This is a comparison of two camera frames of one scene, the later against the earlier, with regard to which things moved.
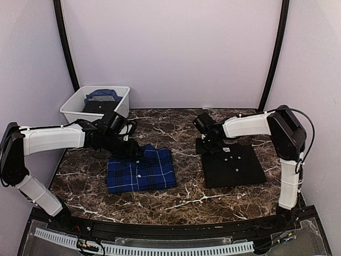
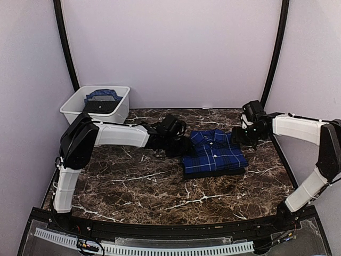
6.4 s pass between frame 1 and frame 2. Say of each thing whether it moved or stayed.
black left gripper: moved
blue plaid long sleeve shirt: moved
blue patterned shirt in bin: stayed
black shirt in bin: stayed
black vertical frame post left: stayed
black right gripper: moved
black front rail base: stayed
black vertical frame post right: stayed
